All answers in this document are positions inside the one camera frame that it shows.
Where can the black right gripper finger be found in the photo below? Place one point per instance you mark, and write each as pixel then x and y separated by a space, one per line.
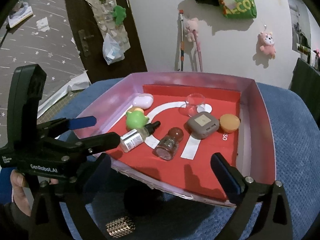
pixel 48 221
pixel 274 218
pixel 99 143

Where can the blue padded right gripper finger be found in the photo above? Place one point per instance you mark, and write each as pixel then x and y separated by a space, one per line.
pixel 72 123

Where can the green frog toy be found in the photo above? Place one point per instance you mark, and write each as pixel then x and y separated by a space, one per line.
pixel 135 119

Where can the dropper bottle black cap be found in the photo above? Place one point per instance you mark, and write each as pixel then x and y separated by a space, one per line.
pixel 135 137

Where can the pink white earbud case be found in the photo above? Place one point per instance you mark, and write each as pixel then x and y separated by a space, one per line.
pixel 143 101

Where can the glass jar red ball stopper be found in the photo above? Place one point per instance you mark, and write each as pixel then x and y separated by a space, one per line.
pixel 168 145

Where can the grey square power bank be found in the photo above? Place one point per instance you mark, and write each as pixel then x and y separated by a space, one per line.
pixel 202 125

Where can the clear glass cup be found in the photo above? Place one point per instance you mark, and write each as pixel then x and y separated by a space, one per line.
pixel 194 104

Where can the person's left hand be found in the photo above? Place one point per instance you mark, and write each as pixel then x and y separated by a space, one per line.
pixel 18 182

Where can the orange peach toy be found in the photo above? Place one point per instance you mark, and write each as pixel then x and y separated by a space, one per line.
pixel 132 109

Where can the blue cushioned seat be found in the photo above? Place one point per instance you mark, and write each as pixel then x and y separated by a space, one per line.
pixel 162 216

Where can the pink cardboard box tray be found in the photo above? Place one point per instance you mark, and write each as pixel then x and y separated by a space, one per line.
pixel 109 101

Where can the dark brown wooden door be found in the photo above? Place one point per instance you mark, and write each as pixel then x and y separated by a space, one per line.
pixel 80 16

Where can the clear plastic bag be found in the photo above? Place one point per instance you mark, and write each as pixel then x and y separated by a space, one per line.
pixel 112 51

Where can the green frog plush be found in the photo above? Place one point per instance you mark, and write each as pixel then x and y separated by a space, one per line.
pixel 119 14

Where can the hanging pocket organizer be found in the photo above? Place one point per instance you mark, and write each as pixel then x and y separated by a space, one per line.
pixel 102 12

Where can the dark green table cloth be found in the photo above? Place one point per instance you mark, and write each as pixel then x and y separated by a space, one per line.
pixel 305 83

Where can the pink stick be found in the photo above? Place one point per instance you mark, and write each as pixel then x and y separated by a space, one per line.
pixel 198 50

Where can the items on side table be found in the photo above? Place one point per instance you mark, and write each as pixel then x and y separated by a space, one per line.
pixel 312 55

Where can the brass door handle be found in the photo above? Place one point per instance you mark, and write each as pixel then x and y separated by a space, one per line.
pixel 84 38

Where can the pink plush on wall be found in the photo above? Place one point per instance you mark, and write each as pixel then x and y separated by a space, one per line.
pixel 191 29

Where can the pink fox plush keychain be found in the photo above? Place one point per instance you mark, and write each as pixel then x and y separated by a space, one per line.
pixel 267 44

